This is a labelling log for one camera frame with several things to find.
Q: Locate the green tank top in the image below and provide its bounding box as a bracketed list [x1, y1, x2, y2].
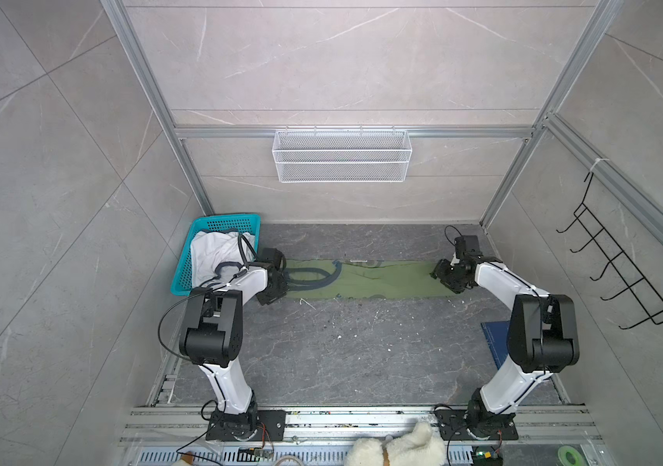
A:
[286, 259, 454, 301]

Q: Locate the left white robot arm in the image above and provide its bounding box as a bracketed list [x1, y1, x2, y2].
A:
[178, 249, 288, 440]

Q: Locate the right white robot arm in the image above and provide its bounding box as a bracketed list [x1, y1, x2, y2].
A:
[430, 235, 580, 441]

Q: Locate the white tank top in basket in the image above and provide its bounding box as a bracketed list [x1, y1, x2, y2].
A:
[191, 231, 256, 287]

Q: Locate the teal plastic basket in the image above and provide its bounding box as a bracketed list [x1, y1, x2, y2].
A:
[171, 214, 261, 296]

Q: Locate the blue book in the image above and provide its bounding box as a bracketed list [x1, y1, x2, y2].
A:
[481, 320, 509, 369]

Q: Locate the white plush toy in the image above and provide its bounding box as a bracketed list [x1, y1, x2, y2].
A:
[344, 423, 447, 466]

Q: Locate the green tape roll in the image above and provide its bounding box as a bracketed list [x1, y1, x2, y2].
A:
[557, 446, 588, 466]

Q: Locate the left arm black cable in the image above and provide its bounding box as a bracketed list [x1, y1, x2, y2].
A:
[157, 231, 259, 362]

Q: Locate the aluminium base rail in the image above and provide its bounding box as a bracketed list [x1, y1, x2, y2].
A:
[115, 405, 614, 465]

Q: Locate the black wire hook rack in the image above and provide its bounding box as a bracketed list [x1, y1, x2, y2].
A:
[556, 173, 663, 330]

